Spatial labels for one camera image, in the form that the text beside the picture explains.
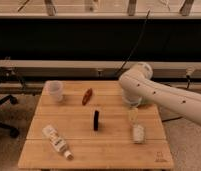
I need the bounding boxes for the black office chair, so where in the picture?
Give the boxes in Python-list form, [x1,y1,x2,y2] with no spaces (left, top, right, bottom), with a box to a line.
[0,77,20,138]

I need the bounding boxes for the white plastic bottle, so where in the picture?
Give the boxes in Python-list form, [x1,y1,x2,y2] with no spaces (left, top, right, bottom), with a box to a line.
[42,125,73,160]

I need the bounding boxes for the wooden table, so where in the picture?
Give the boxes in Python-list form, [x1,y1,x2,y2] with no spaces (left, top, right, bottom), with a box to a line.
[18,81,174,170]

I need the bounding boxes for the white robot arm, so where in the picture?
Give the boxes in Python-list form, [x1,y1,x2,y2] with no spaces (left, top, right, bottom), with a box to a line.
[118,62,201,125]

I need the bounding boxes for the black cable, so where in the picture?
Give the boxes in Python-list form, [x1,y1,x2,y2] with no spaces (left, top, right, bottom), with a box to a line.
[112,9,152,78]

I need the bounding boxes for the brown oblong food item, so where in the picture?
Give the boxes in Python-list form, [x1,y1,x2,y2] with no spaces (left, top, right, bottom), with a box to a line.
[82,88,93,105]

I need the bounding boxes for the clear plastic cup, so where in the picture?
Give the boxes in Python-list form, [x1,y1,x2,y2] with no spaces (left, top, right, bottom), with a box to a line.
[46,80,63,102]

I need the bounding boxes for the black standing eraser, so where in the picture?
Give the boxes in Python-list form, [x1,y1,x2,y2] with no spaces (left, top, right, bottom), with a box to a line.
[93,110,99,131]

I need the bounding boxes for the small white cylinder container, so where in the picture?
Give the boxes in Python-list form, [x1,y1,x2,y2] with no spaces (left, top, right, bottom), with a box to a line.
[132,124,145,144]

